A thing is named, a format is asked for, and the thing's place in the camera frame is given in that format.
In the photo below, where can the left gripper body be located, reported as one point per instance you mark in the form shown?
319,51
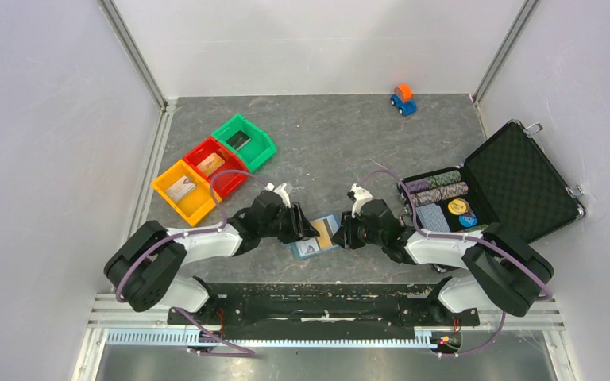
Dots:
288,229

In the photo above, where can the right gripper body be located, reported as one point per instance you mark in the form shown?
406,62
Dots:
360,234

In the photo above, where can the white VIP credit card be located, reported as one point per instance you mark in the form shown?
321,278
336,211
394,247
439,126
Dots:
306,249

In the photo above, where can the blue leather card holder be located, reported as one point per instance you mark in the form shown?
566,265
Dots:
337,224

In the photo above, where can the gold credit card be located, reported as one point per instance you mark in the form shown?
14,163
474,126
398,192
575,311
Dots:
325,228

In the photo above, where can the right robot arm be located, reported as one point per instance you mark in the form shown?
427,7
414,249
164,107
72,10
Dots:
504,270

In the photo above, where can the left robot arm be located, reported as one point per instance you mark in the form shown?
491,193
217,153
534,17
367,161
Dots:
145,271

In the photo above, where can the blue playing card deck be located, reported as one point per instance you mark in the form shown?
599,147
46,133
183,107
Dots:
432,218

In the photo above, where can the dark card in green bin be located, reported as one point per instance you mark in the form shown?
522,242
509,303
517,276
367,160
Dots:
238,140

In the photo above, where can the tan card in red bin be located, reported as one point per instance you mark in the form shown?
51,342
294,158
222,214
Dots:
210,164

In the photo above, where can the grey card in yellow bin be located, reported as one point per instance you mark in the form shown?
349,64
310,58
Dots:
180,189

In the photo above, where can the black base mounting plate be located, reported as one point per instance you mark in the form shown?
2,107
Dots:
327,311

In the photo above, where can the yellow dealer chip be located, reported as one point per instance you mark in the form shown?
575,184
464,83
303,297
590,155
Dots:
458,206

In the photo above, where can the red plastic bin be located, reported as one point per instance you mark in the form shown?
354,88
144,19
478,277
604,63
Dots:
226,183

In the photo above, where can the green plastic bin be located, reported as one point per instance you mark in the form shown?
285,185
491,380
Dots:
257,152

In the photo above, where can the blue dealer chip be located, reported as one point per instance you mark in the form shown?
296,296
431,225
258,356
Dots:
468,220

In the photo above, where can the yellow plastic bin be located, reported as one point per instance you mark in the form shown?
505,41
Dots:
197,204

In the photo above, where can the blue orange toy car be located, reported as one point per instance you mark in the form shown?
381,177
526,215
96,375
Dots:
402,100

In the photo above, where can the black poker chip case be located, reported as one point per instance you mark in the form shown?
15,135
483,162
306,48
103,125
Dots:
511,181

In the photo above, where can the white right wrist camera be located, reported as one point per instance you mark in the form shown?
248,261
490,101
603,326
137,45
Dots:
359,196

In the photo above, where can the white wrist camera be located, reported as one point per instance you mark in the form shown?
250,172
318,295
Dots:
283,190
359,196

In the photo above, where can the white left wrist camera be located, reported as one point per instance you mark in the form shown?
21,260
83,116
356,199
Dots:
283,190

